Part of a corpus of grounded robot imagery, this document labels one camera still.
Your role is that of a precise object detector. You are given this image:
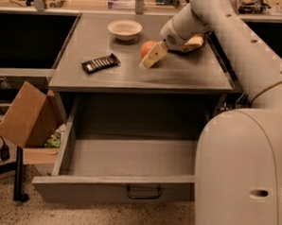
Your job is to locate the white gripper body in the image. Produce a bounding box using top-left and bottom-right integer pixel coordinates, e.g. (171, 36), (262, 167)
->
(160, 19), (190, 51)

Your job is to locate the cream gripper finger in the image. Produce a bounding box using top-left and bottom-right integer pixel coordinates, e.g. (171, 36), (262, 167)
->
(182, 36), (204, 52)
(140, 42), (168, 68)

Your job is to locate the orange fruit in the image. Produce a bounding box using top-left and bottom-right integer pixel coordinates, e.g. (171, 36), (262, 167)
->
(140, 41), (156, 58)

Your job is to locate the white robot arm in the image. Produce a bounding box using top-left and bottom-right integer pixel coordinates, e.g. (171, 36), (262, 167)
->
(160, 0), (282, 225)

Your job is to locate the open grey top drawer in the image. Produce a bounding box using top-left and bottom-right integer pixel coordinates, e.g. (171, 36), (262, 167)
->
(32, 94), (208, 204)

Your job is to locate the yellow chip bag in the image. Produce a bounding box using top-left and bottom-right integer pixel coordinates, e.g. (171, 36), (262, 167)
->
(179, 32), (211, 53)

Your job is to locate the white bowl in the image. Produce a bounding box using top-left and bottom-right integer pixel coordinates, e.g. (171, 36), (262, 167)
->
(108, 20), (143, 41)

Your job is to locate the black candy bar wrapper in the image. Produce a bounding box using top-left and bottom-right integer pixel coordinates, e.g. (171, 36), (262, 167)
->
(81, 53), (121, 74)

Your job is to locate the grey cabinet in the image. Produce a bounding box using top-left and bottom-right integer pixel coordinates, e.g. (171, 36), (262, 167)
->
(49, 12), (234, 115)

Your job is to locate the green wrapper in box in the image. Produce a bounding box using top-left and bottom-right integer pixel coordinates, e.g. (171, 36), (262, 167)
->
(44, 134), (61, 148)

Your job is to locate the brown cardboard box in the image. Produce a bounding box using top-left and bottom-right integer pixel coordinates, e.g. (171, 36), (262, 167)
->
(0, 81), (65, 164)

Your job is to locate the black power adapter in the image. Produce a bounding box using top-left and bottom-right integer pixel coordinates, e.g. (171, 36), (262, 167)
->
(0, 144), (10, 161)

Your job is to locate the black metal stand leg left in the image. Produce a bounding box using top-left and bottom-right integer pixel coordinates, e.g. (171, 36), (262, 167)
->
(13, 147), (28, 203)

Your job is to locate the black drawer handle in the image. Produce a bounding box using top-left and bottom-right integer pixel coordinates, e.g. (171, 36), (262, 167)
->
(126, 185), (162, 200)

